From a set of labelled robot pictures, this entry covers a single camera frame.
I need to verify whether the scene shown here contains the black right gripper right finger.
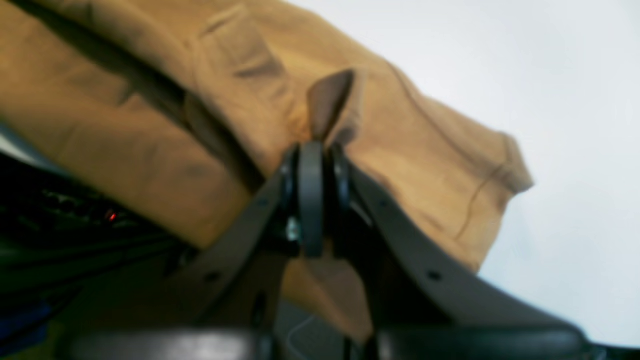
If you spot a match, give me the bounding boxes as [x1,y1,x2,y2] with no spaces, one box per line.
[327,145,591,360]

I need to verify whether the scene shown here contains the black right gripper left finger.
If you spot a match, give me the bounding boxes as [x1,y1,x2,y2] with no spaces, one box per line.
[65,142,324,360]

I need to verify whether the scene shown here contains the black power strip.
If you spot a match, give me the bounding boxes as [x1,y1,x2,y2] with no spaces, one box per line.
[33,189,149,231]

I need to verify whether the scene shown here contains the brown T-shirt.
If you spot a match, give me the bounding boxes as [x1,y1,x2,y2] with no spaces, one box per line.
[0,0,534,343]

